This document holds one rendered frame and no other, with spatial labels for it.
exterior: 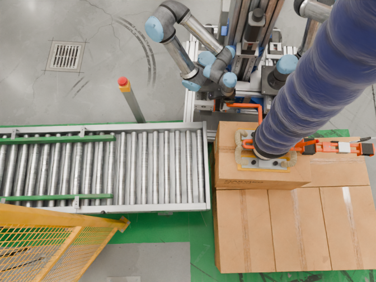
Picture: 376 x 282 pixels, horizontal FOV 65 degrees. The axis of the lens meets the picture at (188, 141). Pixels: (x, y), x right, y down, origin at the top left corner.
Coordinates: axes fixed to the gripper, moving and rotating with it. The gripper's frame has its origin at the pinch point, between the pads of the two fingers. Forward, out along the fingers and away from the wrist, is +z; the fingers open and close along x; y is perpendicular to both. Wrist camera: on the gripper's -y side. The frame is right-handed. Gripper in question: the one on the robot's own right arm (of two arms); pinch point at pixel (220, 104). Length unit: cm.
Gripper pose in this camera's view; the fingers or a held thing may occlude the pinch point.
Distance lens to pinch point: 193.5
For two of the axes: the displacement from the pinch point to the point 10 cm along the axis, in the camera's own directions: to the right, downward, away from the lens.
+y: 10.0, 0.4, -0.2
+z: 0.1, 2.9, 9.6
